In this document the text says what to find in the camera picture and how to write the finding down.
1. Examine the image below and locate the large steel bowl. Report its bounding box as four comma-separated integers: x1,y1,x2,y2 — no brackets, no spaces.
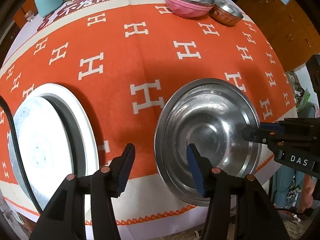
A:
154,78,261,206

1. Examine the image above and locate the white blue patterned plate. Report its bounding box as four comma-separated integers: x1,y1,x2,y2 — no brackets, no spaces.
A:
14,96,77,210

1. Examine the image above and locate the small brown steel bowl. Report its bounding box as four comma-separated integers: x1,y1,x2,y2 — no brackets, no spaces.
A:
209,0,244,27

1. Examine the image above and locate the pink steel bowl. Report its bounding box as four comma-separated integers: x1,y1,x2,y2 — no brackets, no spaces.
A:
164,0,215,18

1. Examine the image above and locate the person's right hand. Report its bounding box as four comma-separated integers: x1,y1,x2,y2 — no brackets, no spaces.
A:
297,174,316,213

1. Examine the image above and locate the large white plate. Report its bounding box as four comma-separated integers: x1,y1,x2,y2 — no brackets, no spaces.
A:
21,83,100,178

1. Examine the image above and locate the wooden cabinet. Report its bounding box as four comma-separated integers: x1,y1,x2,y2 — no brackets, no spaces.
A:
236,0,319,70

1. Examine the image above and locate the orange H-pattern blanket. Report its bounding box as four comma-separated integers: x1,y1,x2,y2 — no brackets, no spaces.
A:
1,0,297,225

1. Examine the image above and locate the red white printed mat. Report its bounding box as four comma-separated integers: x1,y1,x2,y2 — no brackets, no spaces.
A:
1,0,243,79

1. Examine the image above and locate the teal ceramic cup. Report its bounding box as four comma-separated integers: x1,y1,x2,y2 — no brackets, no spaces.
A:
35,0,63,17

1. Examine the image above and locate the black cable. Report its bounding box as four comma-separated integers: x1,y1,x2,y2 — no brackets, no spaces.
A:
0,96,43,214

